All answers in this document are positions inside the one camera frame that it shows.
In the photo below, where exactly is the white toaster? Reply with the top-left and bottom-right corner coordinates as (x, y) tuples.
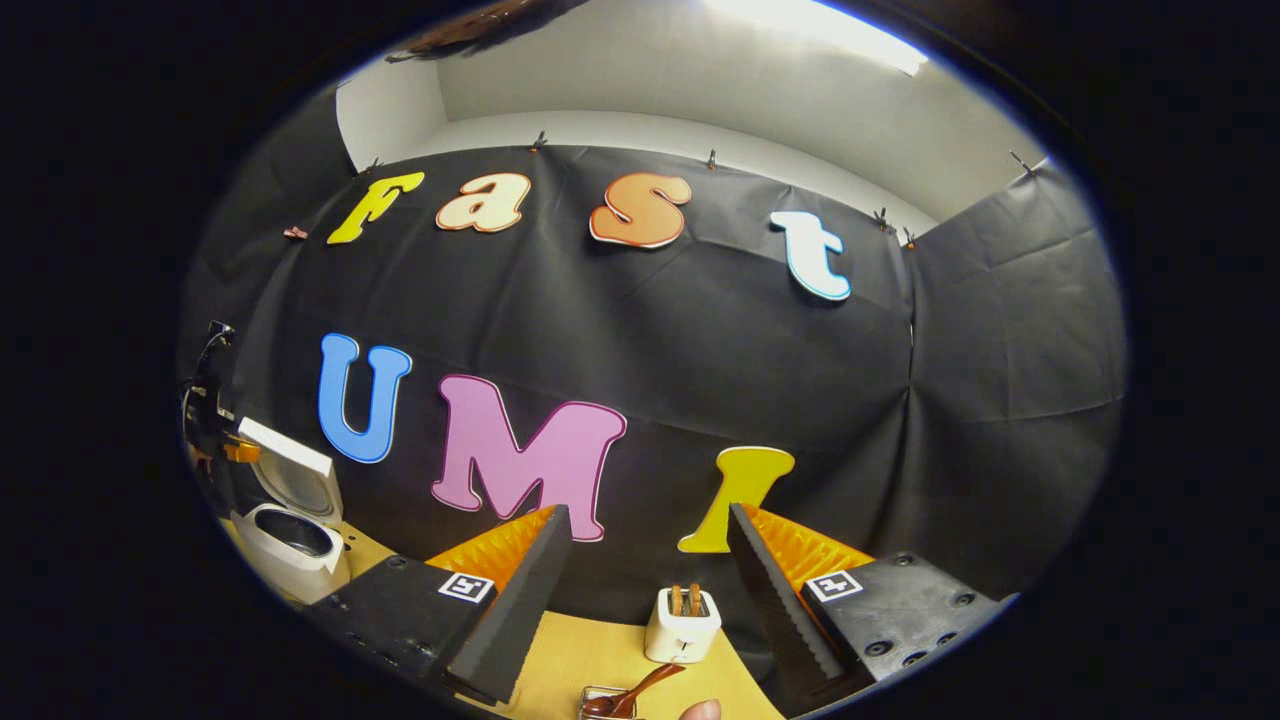
(644, 588), (723, 665)

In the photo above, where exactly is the black backdrop cloth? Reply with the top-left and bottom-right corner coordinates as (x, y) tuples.
(178, 80), (1129, 641)

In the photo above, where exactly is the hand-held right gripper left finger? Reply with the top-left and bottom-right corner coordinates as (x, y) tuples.
(304, 505), (574, 707)

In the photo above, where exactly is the wire chopstick holder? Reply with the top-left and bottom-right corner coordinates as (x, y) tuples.
(577, 685), (643, 720)

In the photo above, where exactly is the white rice cooker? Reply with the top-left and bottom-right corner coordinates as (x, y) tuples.
(230, 417), (352, 607)

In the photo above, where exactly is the dark wooden spoon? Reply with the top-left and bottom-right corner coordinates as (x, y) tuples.
(584, 662), (687, 719)

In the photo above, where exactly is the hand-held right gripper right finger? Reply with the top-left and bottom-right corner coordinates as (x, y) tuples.
(726, 503), (1020, 717)

